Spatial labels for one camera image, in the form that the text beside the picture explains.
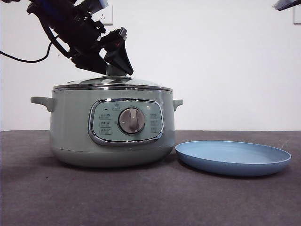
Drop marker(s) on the glass lid with green knob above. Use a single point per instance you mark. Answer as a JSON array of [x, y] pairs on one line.
[[113, 81]]

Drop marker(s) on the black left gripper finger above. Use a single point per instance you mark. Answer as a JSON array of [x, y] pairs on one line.
[[120, 58], [89, 62]]

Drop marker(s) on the pale green electric steamer pot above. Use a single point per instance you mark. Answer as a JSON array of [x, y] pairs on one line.
[[70, 122]]

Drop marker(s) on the white wall plate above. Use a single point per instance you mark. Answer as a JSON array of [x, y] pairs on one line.
[[297, 17]]

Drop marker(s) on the pale grey left camera box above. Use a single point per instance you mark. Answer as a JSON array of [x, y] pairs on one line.
[[102, 3]]

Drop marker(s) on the blue round plate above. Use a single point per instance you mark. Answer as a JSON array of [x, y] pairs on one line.
[[235, 162]]

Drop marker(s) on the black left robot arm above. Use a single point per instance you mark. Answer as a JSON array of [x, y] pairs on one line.
[[80, 30]]

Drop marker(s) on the white wall socket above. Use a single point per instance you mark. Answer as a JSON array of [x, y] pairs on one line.
[[108, 16]]

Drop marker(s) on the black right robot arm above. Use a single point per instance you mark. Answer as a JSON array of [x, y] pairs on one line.
[[288, 4]]

